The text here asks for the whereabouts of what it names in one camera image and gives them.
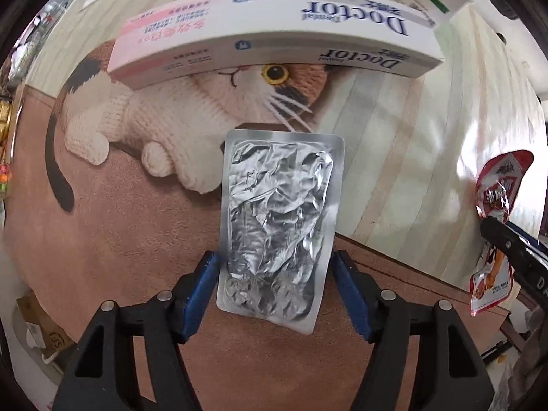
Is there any dark wooden chair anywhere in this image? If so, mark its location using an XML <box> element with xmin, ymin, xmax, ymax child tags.
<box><xmin>499</xmin><ymin>308</ymin><xmax>548</xmax><ymax>411</ymax></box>

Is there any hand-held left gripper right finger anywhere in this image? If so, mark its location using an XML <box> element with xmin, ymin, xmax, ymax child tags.
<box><xmin>329</xmin><ymin>249</ymin><xmax>495</xmax><ymax>411</ymax></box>

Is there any pink white toothpaste box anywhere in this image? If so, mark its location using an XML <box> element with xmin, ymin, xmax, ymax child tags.
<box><xmin>107</xmin><ymin>0</ymin><xmax>445</xmax><ymax>90</ymax></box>

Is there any cat print table mat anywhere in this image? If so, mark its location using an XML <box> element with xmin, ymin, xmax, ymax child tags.
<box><xmin>4</xmin><ymin>0</ymin><xmax>548</xmax><ymax>411</ymax></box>

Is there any cardboard box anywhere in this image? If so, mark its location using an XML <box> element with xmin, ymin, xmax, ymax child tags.
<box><xmin>17</xmin><ymin>295</ymin><xmax>73</xmax><ymax>364</ymax></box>

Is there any gold grenade-shaped bottle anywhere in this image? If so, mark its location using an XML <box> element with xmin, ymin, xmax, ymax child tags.
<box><xmin>0</xmin><ymin>98</ymin><xmax>15</xmax><ymax>146</ymax></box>

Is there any red snack wrapper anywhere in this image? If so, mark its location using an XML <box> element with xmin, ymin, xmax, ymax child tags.
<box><xmin>469</xmin><ymin>150</ymin><xmax>535</xmax><ymax>317</ymax></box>

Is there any silver foil pack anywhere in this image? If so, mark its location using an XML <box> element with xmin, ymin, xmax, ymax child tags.
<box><xmin>216</xmin><ymin>128</ymin><xmax>345</xmax><ymax>335</ymax></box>

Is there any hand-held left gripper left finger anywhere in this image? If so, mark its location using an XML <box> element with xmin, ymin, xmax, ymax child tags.
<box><xmin>51</xmin><ymin>250</ymin><xmax>223</xmax><ymax>411</ymax></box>

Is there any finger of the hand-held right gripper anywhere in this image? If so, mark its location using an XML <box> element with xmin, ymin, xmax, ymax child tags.
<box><xmin>479</xmin><ymin>217</ymin><xmax>548</xmax><ymax>296</ymax></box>
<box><xmin>506</xmin><ymin>222</ymin><xmax>548</xmax><ymax>252</ymax></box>

